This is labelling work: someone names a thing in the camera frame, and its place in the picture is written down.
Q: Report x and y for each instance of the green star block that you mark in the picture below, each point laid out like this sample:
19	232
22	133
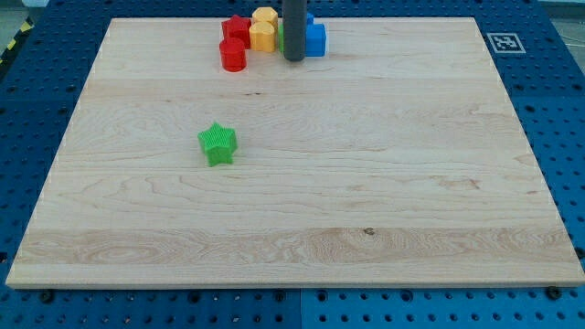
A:
218	144

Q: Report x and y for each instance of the red star block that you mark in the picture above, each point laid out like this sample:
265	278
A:
237	27

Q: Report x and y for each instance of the light wooden board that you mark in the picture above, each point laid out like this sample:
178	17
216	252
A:
397	160

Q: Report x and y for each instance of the red cylinder block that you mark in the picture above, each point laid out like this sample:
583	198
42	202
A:
233	54

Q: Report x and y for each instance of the yellow rounded block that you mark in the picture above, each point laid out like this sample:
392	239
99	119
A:
262	37

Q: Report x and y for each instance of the green block behind rod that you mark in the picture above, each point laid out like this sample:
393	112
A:
281	38

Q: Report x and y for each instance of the yellow hexagon block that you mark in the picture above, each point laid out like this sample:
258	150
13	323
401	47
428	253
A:
265	14

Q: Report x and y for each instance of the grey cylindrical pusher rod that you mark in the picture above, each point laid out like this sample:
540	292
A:
294	29

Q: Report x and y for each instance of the white fiducial marker tag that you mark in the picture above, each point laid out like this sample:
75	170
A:
505	43

